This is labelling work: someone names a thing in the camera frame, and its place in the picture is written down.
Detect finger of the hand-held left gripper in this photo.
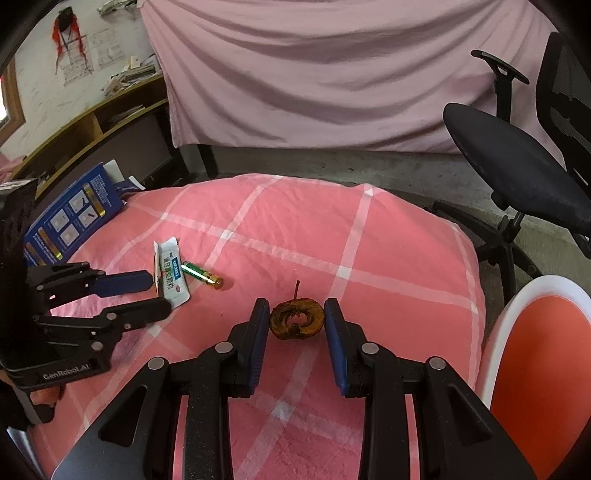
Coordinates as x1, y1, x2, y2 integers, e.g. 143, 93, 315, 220
28, 262, 154, 308
32, 296, 171, 356

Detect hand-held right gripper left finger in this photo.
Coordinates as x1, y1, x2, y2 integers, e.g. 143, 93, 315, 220
50, 298, 271, 480

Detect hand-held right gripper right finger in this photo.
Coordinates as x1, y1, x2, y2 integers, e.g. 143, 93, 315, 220
323, 298, 539, 480

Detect browned apple core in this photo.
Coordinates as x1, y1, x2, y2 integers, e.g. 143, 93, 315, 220
269, 279, 325, 342

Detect white printed wrapper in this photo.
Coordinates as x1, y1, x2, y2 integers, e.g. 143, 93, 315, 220
153, 236, 191, 310

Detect orange bin with white rim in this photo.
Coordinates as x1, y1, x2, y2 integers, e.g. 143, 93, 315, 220
475, 274, 591, 480

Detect green and gold battery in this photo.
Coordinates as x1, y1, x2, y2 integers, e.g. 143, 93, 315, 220
181, 261, 225, 291

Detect blue printed box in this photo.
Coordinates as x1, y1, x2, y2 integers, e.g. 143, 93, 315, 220
23, 162, 124, 267

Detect white and blue packet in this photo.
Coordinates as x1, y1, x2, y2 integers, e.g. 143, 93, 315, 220
102, 160, 147, 199

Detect pink checked tablecloth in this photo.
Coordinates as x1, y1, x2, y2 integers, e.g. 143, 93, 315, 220
28, 173, 486, 480

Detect wooden shelf unit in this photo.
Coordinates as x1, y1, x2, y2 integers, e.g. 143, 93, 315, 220
0, 69, 190, 204

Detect stack of books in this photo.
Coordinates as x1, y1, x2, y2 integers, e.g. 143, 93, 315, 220
102, 55, 162, 97

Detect black office chair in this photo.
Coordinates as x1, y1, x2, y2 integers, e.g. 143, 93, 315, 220
434, 32, 591, 301

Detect pink hanging cloth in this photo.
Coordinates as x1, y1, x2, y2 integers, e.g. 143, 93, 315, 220
139, 0, 561, 155

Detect wooden window frame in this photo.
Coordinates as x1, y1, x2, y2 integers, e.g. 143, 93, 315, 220
0, 60, 26, 134

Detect white wall paper sheets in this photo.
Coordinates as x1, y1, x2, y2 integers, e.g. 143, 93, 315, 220
60, 28, 127, 86

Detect red knot wall ornament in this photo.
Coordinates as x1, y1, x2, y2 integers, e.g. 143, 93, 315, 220
52, 7, 90, 72

